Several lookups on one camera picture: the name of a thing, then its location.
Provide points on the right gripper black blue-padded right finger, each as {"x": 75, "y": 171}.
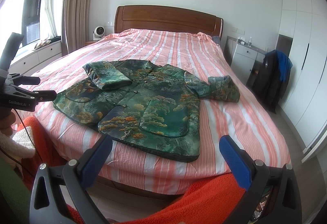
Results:
{"x": 271, "y": 194}

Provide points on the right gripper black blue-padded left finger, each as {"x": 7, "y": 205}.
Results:
{"x": 47, "y": 204}

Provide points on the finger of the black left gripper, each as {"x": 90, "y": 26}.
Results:
{"x": 18, "y": 79}
{"x": 34, "y": 97}

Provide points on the green landscape brocade jacket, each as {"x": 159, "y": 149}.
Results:
{"x": 152, "y": 108}

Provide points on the cream fleece sleeve forearm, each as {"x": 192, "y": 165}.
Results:
{"x": 19, "y": 146}

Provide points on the person's left hand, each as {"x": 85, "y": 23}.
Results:
{"x": 6, "y": 124}

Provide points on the sheer white curtain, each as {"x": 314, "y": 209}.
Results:
{"x": 47, "y": 24}

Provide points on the orange fluffy blanket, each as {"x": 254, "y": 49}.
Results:
{"x": 209, "y": 200}

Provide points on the small white fan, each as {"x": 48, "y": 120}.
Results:
{"x": 98, "y": 33}

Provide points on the beige curtain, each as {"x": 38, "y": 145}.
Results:
{"x": 75, "y": 25}

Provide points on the black and blue hanging jacket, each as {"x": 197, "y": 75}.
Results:
{"x": 272, "y": 79}

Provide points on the brown wooden headboard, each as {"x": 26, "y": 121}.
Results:
{"x": 164, "y": 18}

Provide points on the white bedside dresser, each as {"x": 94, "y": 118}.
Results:
{"x": 244, "y": 60}

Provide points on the clear water bottle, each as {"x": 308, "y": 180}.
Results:
{"x": 249, "y": 40}

